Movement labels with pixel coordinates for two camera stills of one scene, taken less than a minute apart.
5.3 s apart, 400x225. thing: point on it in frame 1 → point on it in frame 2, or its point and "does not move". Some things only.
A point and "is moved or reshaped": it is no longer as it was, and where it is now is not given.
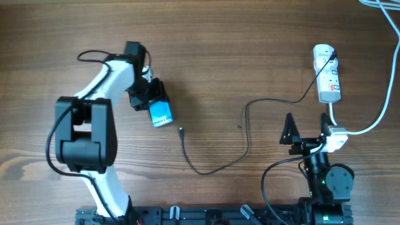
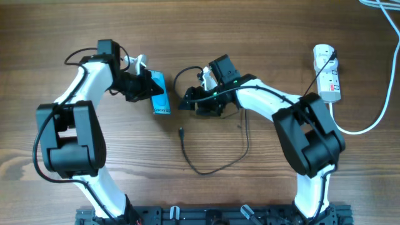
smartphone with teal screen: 160,112 is moved or reshaped
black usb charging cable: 252,102 does not move
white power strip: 320,59 does not move
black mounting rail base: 303,215 does not move
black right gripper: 304,144 → 202,105
